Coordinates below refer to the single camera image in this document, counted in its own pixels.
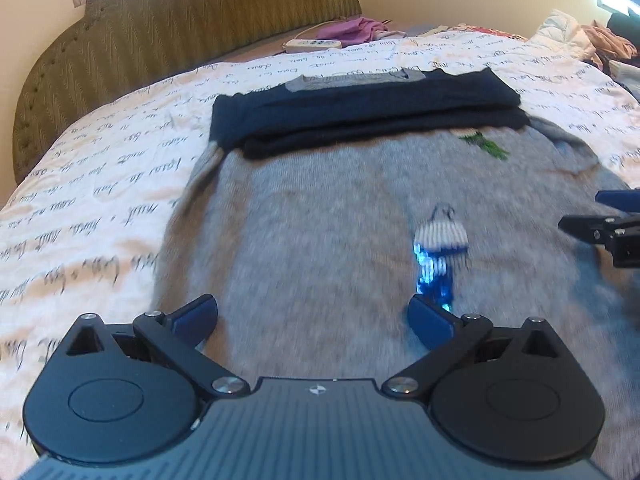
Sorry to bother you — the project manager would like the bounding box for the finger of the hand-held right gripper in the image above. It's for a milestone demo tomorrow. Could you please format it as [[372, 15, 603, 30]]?
[[558, 213, 640, 269], [595, 189, 640, 212]]

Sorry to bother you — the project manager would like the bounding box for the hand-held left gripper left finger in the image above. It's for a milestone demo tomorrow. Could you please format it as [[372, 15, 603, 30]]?
[[65, 294, 252, 401]]

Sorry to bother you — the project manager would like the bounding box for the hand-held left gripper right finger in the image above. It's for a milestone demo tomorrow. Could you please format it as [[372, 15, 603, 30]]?
[[380, 294, 559, 401]]

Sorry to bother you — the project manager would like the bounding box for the grey knit sweater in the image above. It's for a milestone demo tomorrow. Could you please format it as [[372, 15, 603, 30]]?
[[154, 126, 640, 463]]

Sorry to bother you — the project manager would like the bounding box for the light blue cloth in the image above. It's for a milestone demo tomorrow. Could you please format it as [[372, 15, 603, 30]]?
[[607, 59, 640, 98]]

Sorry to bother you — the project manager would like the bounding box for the pink cloth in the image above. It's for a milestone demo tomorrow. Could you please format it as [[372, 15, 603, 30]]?
[[580, 20, 639, 69]]

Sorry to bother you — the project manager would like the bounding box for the white script-printed bedsheet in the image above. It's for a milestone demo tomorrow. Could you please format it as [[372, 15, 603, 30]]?
[[0, 24, 640, 480]]

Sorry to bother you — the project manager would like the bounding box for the black cloth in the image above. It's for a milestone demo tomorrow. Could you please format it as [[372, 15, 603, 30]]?
[[606, 9, 640, 47]]

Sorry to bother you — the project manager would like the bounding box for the folded navy garment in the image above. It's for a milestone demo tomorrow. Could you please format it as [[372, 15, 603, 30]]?
[[208, 66, 532, 161]]

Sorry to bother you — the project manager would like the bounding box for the floral patterned cloth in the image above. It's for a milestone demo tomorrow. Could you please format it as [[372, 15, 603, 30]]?
[[447, 22, 528, 42]]

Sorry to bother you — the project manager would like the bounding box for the olive upholstered headboard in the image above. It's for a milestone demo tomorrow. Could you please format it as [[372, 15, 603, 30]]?
[[11, 0, 364, 187]]

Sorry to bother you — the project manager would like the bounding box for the purple cloth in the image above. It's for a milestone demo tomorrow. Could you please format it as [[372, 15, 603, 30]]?
[[315, 16, 407, 47]]

